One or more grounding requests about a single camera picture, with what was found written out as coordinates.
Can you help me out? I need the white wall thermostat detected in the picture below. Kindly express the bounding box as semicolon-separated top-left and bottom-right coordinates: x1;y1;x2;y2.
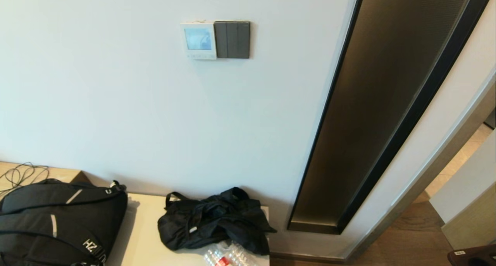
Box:
180;22;217;60

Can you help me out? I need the grey triple wall switch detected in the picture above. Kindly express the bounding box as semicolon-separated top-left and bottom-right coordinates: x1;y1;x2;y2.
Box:
214;21;251;59

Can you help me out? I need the thin black tangled cable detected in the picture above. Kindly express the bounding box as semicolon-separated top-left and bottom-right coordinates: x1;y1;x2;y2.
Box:
0;162;50;199

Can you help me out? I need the dark object with white label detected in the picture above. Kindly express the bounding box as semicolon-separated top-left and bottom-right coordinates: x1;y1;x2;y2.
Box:
447;244;496;266

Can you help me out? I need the black backpack with white print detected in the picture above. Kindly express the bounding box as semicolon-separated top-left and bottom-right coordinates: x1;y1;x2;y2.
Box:
0;179;128;266

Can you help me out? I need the beige wooden door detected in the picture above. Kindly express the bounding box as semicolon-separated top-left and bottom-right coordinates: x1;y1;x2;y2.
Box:
429;130;496;250

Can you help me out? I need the light wooden desk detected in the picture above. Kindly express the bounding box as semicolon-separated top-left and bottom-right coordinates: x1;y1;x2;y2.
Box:
0;161;91;185

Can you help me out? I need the crumpled black fabric bag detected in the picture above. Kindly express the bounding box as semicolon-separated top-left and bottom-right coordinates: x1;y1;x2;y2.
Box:
157;187;277;256

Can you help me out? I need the white low cabinet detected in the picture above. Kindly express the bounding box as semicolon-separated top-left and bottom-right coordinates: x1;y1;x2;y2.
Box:
105;193;270;266

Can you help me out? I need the clear bottle pack red label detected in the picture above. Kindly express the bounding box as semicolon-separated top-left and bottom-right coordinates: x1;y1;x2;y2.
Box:
204;241;260;266

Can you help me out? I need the grey-brown door frame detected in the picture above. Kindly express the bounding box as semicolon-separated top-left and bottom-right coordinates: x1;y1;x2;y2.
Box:
345;70;496;261

